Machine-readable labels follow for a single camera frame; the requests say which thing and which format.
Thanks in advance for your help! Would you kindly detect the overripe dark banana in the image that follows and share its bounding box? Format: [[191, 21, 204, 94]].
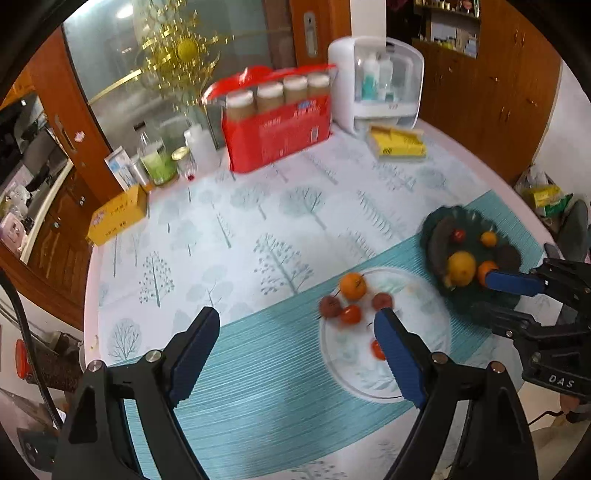
[[427, 217, 459, 259]]

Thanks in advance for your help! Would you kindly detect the small glass jar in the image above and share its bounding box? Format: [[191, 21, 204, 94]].
[[172, 148, 197, 182]]

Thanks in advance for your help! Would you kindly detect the metal can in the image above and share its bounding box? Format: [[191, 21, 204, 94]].
[[129, 154, 153, 192]]

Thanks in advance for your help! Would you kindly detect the tree-printed tablecloth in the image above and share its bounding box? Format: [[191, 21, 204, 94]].
[[83, 120, 559, 480]]

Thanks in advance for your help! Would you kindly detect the wooden cabinet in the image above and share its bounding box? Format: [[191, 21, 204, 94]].
[[411, 0, 561, 182]]

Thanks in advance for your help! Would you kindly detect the yellow plastic bag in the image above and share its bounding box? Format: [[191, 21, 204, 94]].
[[531, 185, 572, 217]]

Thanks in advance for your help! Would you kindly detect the labelled orange tangerine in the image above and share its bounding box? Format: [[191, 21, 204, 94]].
[[339, 272, 368, 298]]

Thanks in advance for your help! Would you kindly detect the red plastic package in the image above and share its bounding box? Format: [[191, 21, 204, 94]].
[[203, 65, 338, 174]]

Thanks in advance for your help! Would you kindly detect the white squeeze bottle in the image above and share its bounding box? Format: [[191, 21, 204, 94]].
[[184, 127, 219, 171]]

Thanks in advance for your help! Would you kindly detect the green-labelled clear bottle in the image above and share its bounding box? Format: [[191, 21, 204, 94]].
[[136, 122, 178, 186]]

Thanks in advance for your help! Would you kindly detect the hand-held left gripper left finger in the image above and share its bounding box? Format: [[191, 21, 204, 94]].
[[53, 305, 221, 480]]

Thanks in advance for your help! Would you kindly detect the white-lidded jar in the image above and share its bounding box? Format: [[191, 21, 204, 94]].
[[283, 76, 308, 103], [226, 90, 256, 121], [256, 82, 284, 112], [307, 72, 331, 97]]

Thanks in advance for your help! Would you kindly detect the white clear-door storage box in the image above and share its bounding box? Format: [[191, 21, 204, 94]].
[[328, 37, 424, 134]]

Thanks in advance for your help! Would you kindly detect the gold door ornament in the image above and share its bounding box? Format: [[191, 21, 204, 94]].
[[136, 9, 222, 107]]

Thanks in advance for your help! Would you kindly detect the silver door handle plate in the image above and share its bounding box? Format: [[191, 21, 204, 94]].
[[302, 13, 319, 57]]

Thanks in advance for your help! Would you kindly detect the teal-labelled white bottle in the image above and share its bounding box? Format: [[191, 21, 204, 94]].
[[361, 53, 380, 101]]

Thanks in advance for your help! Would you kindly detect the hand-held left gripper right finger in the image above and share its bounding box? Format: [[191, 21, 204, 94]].
[[373, 307, 539, 480]]

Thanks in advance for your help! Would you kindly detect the yellow tissue pack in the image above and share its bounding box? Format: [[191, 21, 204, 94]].
[[368, 124, 428, 160]]

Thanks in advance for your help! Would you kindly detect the large orange tangerine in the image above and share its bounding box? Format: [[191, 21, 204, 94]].
[[477, 261, 499, 287]]

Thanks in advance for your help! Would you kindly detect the dark green scalloped plate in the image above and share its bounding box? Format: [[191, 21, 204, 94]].
[[419, 206, 525, 315]]

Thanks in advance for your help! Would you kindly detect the dark brown avocado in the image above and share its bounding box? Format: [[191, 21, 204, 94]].
[[496, 244, 522, 273]]

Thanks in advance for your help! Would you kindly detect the red round container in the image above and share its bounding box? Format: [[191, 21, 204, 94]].
[[14, 339, 32, 380]]

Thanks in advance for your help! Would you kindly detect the yellow cardboard box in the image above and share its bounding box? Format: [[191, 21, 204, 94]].
[[87, 185, 149, 246]]

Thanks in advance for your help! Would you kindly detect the white and blue carton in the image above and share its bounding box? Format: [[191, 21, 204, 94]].
[[104, 147, 137, 191]]

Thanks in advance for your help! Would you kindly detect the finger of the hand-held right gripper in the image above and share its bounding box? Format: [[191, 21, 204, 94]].
[[486, 256, 591, 303], [471, 301, 555, 341]]

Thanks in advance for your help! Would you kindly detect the yellow orange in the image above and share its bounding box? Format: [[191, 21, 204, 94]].
[[447, 251, 477, 287]]

